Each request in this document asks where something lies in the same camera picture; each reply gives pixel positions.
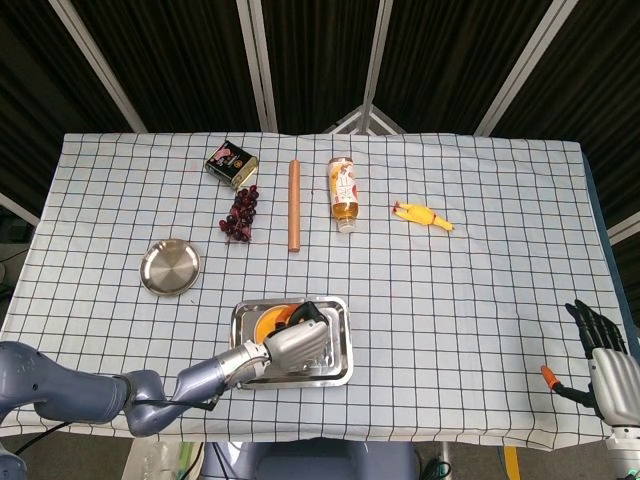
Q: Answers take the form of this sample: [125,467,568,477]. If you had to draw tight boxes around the rectangular steel tray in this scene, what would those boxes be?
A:
[228,295,354,390]

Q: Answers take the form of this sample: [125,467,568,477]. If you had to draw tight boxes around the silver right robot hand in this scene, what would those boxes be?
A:
[540,298,640,427]

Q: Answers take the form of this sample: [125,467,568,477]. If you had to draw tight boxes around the yellow rubber chicken toy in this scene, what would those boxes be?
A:
[391,200,456,233]

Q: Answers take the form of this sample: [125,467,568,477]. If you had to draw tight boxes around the yellow strap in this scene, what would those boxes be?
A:
[502,446,521,480]

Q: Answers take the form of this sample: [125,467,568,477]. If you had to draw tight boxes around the wooden rolling pin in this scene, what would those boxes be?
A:
[287,159,302,253]

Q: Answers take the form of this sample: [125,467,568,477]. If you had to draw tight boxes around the beige bowl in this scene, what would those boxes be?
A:
[252,301,306,346]

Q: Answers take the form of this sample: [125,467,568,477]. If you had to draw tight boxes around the dark red grape bunch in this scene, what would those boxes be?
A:
[218,184,260,245]

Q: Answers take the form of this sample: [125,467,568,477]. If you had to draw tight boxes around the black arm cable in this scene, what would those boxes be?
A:
[134,393,222,414]

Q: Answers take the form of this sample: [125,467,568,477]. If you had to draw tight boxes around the white grid-patterned tablecloth table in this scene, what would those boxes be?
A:
[0,131,624,453]

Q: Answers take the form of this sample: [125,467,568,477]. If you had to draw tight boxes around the black luncheon meat can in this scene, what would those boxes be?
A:
[204,139,260,191]

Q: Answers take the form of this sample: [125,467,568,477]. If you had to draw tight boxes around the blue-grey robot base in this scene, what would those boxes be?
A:
[199,437,419,480]

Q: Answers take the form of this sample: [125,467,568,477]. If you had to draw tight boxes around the round steel plate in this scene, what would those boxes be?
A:
[139,238,202,297]

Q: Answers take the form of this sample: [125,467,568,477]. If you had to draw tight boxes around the amber tea bottle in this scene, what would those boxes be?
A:
[327,156,361,235]

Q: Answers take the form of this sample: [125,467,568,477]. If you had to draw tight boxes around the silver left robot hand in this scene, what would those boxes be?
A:
[262,301,331,375]

